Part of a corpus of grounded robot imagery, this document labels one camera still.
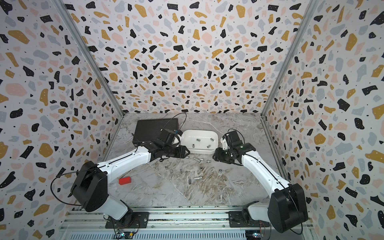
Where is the white plastic storage box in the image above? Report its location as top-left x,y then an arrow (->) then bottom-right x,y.
181,130 -> 219,155

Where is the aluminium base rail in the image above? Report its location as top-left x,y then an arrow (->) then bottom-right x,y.
59,206 -> 318,240

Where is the red block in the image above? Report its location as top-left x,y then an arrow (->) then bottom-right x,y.
119,177 -> 132,186

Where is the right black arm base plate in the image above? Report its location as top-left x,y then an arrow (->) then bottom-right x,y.
228,210 -> 270,228

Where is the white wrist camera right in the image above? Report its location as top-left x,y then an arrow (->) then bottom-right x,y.
221,134 -> 228,150

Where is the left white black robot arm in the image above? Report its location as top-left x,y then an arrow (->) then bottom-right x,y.
71,129 -> 190,226

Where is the black tool case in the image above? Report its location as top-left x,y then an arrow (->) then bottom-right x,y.
133,119 -> 179,147

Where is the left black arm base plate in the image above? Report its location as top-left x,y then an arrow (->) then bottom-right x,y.
105,212 -> 150,230

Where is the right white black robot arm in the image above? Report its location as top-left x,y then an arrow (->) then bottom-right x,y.
213,131 -> 309,233

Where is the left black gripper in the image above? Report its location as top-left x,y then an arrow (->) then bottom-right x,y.
163,145 -> 192,159

